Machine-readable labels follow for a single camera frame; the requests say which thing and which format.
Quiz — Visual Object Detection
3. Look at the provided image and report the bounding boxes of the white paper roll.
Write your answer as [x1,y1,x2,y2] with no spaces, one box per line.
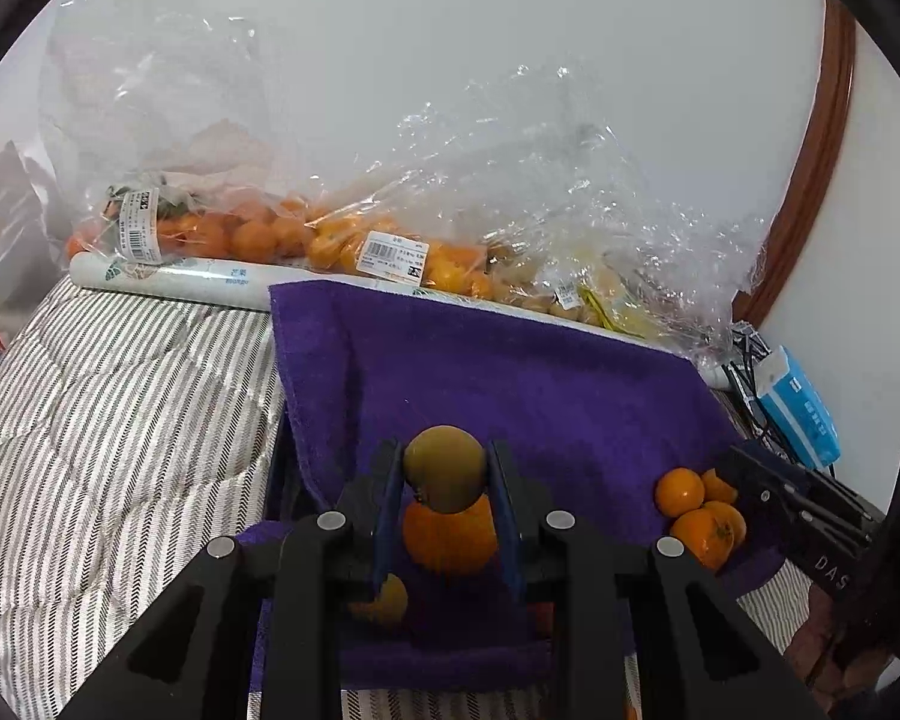
[70,251,730,391]

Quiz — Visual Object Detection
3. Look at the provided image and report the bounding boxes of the blue tissue pack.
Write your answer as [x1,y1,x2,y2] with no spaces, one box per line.
[754,345,842,470]

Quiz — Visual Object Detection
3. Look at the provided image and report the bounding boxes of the white plastic bag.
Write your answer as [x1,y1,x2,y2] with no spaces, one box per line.
[0,139,68,316]

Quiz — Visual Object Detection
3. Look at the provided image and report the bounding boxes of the brown wooden door frame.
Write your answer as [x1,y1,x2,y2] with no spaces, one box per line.
[735,0,858,327]

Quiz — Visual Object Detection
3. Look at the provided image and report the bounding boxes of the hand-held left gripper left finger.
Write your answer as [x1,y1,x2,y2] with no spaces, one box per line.
[64,441,406,720]

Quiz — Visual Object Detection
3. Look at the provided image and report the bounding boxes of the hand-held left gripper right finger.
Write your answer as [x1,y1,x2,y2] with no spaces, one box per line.
[487,439,826,720]

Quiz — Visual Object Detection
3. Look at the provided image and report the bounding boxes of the clear bag of leafy tangerines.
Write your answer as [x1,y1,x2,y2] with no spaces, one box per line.
[37,0,310,280]

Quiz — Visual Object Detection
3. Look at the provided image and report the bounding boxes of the purple towel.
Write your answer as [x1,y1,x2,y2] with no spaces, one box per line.
[236,279,788,691]

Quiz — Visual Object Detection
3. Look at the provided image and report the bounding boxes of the small green fruit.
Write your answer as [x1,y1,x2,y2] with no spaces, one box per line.
[349,574,410,627]
[403,425,488,515]

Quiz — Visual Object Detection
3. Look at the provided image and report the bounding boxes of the person's right hand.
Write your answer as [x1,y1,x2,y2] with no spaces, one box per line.
[784,585,895,700]

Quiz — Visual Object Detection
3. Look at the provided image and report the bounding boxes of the striped bed quilt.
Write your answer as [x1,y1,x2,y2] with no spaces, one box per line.
[0,270,818,720]

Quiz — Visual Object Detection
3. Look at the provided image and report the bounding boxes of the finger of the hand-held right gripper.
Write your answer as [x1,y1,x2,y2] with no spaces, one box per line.
[735,441,890,535]
[722,452,869,550]

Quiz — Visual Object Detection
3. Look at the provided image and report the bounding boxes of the clear bag of yellow fruit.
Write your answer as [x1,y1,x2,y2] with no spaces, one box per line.
[487,64,770,361]

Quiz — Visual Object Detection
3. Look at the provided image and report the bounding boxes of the large orange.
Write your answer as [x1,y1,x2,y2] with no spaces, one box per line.
[403,499,500,578]

